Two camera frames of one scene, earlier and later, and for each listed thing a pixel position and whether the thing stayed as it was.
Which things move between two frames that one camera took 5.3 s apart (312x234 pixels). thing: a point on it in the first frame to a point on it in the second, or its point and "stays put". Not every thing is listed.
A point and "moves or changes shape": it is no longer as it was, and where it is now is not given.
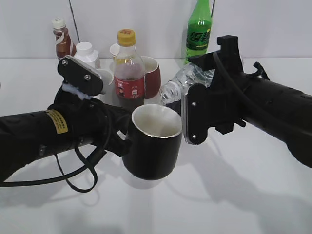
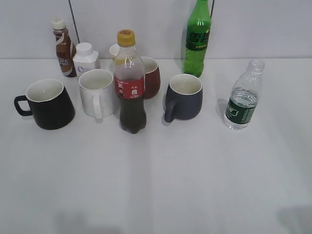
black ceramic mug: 156,133 to 47,101
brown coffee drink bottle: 64,46 stays put
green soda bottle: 199,29 stays put
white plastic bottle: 85,53 stays put
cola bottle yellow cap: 129,72 stays put
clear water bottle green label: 170,93 moves or changes shape
